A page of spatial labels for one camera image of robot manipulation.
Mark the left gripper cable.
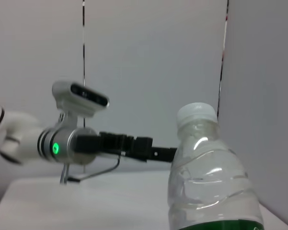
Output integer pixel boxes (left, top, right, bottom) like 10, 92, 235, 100
60, 155, 122, 185

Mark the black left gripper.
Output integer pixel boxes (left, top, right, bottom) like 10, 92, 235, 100
75, 131, 178, 165

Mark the clear water bottle green label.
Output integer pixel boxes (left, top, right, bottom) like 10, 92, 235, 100
167, 102, 266, 230

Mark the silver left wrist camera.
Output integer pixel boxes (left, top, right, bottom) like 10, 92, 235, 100
52, 80, 110, 130

